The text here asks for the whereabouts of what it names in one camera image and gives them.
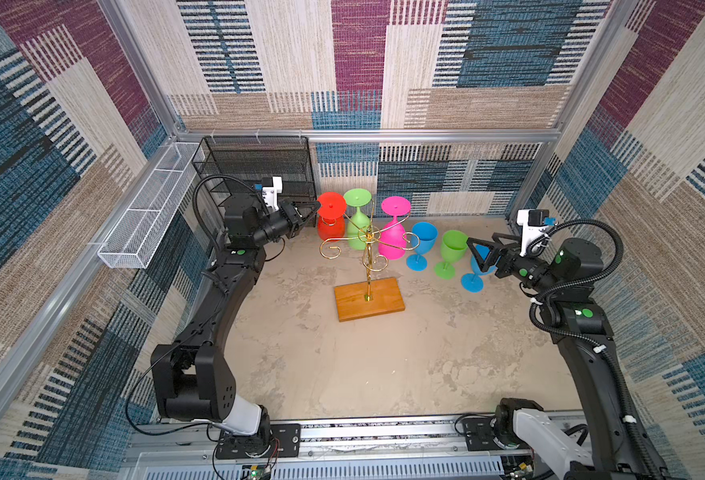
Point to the blue wine glass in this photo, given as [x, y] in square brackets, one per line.
[423, 239]
[474, 282]

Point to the pink wine glass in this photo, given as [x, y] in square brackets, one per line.
[393, 243]

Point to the white mesh wall basket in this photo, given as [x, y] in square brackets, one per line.
[134, 240]

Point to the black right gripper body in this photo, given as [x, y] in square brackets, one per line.
[525, 269]

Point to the wooden rack base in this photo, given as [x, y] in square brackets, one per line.
[351, 305]

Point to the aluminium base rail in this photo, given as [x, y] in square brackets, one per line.
[400, 447]

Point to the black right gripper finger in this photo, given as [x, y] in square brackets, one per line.
[505, 243]
[489, 258]

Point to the red wine glass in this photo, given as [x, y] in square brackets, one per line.
[331, 222]

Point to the green wine glass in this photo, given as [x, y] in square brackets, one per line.
[358, 224]
[453, 248]

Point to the black mesh shelf rack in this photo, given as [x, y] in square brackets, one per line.
[249, 159]

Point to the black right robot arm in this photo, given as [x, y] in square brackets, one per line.
[562, 306]

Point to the gold wire glass rack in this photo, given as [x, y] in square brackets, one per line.
[330, 250]

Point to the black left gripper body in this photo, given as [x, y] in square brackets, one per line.
[293, 227]

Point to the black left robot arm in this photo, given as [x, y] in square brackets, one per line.
[192, 380]

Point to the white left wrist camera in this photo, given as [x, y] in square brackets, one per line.
[270, 188]

